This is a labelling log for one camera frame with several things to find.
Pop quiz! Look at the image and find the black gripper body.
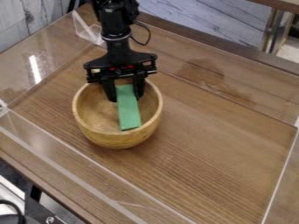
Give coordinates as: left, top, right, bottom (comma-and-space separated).
83, 37, 159, 84

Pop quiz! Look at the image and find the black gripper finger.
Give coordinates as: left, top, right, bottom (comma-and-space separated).
134, 74, 146, 99
102, 80, 118, 102

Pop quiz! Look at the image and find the green stick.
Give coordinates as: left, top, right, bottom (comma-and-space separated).
117, 84, 142, 131

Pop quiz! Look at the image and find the brown wooden bowl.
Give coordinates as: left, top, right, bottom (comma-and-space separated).
73, 80, 165, 150

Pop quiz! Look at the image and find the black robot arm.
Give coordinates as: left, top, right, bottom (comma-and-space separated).
83, 0, 158, 102

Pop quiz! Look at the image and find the red plush ball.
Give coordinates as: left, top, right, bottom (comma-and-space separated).
109, 65, 135, 72

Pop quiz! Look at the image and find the clear acrylic stand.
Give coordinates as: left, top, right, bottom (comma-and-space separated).
71, 11, 105, 46

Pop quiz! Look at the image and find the metal table leg background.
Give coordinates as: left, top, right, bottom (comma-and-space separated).
262, 9, 296, 54

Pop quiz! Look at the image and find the clear acrylic tray wall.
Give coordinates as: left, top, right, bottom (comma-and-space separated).
0, 101, 195, 224

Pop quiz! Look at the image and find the black table frame leg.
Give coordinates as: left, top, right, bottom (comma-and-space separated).
23, 183, 75, 224

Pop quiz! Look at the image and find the black cable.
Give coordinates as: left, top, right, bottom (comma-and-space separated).
0, 199, 27, 224

